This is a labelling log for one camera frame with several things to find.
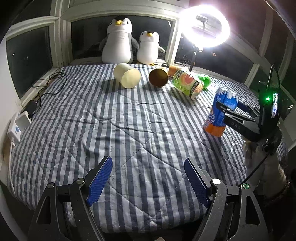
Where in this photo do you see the blue orange drink bottle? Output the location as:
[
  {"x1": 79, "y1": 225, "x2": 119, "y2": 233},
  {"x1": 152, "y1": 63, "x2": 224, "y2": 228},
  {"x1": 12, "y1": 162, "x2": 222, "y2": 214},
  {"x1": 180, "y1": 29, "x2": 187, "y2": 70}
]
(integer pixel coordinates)
[{"x1": 203, "y1": 87, "x2": 239, "y2": 137}]

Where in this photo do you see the brown paper cup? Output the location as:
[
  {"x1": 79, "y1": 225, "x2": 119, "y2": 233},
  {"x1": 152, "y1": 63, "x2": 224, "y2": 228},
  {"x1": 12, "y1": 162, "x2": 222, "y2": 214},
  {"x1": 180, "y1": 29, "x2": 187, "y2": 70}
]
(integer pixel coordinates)
[
  {"x1": 168, "y1": 65, "x2": 182, "y2": 77},
  {"x1": 149, "y1": 68, "x2": 169, "y2": 87}
]

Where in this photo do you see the white paper cup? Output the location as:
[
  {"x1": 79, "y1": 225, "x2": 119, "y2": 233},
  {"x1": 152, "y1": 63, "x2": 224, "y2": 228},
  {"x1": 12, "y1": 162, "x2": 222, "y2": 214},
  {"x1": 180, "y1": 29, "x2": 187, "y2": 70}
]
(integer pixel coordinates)
[{"x1": 113, "y1": 63, "x2": 142, "y2": 89}]

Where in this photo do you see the green grapefruit drink bottle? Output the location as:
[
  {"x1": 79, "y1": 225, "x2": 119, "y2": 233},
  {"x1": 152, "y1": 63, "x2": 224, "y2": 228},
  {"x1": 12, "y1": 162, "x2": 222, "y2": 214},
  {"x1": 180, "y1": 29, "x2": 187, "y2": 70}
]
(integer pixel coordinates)
[{"x1": 172, "y1": 69, "x2": 211, "y2": 99}]

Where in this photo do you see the striped blue white quilt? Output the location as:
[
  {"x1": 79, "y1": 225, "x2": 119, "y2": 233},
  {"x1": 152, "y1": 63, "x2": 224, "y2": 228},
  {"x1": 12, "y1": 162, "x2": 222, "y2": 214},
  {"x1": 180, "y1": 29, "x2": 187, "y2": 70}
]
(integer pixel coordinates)
[{"x1": 8, "y1": 64, "x2": 258, "y2": 233}]

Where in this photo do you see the white power strip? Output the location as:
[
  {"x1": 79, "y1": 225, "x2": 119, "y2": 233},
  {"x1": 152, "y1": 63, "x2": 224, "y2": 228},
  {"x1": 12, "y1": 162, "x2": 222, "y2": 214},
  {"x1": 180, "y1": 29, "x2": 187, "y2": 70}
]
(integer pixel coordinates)
[{"x1": 7, "y1": 111, "x2": 31, "y2": 145}]

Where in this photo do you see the black power adapter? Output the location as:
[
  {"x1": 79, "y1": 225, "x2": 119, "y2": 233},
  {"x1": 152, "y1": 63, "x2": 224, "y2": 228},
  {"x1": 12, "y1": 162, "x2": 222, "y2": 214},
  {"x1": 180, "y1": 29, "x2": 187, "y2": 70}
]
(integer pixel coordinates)
[{"x1": 23, "y1": 100, "x2": 38, "y2": 118}]

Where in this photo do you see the small penguin plush toy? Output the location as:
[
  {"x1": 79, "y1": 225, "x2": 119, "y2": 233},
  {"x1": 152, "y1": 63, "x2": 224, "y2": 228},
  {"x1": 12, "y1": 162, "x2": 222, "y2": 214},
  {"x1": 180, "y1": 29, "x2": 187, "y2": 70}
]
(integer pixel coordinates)
[{"x1": 137, "y1": 31, "x2": 166, "y2": 65}]

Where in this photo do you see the large penguin plush toy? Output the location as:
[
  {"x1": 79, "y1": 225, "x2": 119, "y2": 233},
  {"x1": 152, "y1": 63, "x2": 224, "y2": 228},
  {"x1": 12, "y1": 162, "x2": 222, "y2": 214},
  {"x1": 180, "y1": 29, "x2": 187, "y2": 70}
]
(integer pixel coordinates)
[{"x1": 99, "y1": 16, "x2": 139, "y2": 64}]

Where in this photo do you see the ring light on stand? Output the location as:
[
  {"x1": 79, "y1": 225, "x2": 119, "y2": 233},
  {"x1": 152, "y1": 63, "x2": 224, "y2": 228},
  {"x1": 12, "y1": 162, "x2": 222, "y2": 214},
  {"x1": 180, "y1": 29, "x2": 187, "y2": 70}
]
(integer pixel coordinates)
[{"x1": 179, "y1": 4, "x2": 231, "y2": 71}]

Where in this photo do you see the black cable at left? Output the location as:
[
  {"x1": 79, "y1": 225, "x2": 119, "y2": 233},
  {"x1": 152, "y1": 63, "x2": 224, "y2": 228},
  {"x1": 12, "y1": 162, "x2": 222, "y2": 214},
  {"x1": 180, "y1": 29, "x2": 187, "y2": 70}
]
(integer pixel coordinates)
[{"x1": 31, "y1": 72, "x2": 68, "y2": 110}]

